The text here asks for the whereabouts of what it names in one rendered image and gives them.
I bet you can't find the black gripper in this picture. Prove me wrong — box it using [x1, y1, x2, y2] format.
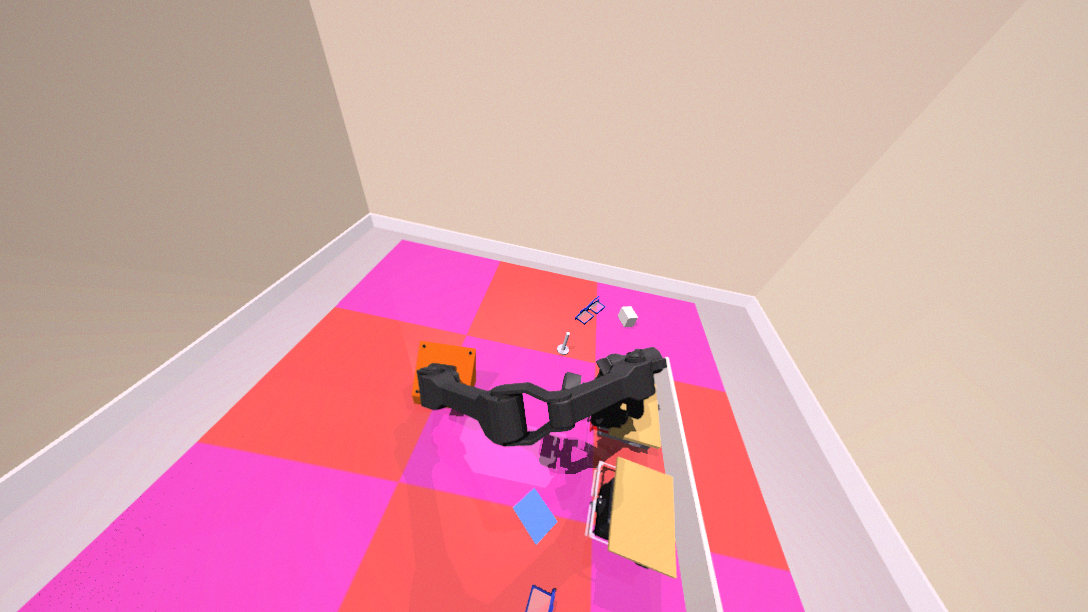
[561, 372, 644, 420]

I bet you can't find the white flat panel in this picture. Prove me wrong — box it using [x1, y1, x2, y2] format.
[653, 357, 724, 612]

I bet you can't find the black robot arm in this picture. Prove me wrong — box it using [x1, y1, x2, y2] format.
[416, 347, 667, 446]

